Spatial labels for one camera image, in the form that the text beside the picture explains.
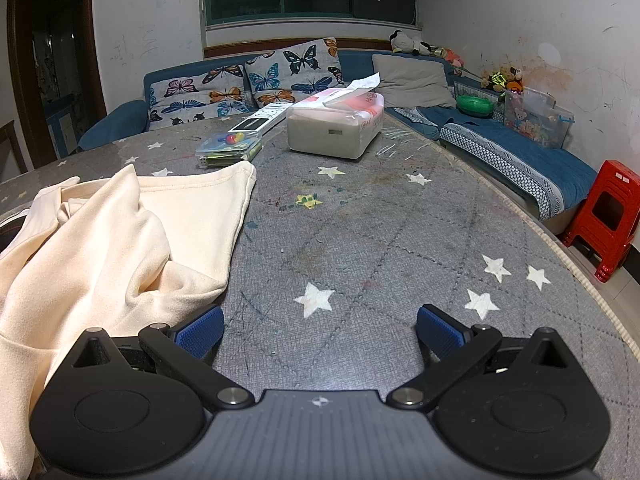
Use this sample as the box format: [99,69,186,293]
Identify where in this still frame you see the clear plastic box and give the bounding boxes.
[195,130,265,170]

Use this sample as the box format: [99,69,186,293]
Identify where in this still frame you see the wooden chair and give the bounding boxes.
[0,120,28,181]

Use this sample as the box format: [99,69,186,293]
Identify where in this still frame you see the red plastic stool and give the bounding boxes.
[561,160,640,282]

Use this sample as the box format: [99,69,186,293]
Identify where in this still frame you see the brown teddy plush toys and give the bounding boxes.
[481,62,526,93]

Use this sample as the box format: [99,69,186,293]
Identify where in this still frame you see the blue sofa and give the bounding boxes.
[77,49,601,233]

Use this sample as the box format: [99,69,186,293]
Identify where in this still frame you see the blue patterned sofa cover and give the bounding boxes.
[390,105,601,221]

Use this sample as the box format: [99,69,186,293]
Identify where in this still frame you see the black and white plush toy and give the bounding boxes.
[389,30,432,57]

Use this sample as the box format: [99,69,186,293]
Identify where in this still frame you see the orange plush toy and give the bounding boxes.
[431,45,466,68]

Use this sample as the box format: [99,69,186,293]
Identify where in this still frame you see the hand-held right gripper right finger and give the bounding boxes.
[386,304,567,411]

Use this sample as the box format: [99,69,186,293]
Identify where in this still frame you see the grey cushion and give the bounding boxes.
[372,54,457,109]

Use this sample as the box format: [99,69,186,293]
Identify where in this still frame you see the large white tissue pack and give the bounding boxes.
[286,72,386,162]

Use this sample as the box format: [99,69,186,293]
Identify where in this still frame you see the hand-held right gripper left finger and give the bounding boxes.
[70,305,256,409]

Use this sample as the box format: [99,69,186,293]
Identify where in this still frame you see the cream garment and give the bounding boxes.
[0,162,258,480]

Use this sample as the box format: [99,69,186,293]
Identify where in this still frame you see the blue cabinet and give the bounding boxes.
[46,96,77,157]

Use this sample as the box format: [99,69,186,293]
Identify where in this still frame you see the green bowl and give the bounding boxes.
[456,94,495,117]

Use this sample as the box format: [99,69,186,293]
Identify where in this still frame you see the long butterfly print cushion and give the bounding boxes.
[149,64,251,128]

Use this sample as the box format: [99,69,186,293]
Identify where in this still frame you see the clear storage box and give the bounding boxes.
[502,87,576,150]

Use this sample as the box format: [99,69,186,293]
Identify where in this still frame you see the black round induction cooker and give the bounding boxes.
[0,217,26,256]

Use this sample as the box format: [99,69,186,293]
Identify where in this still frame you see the square butterfly print cushion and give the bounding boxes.
[244,37,346,108]

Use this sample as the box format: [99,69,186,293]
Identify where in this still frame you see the brown wooden door frame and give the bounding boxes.
[7,0,108,171]

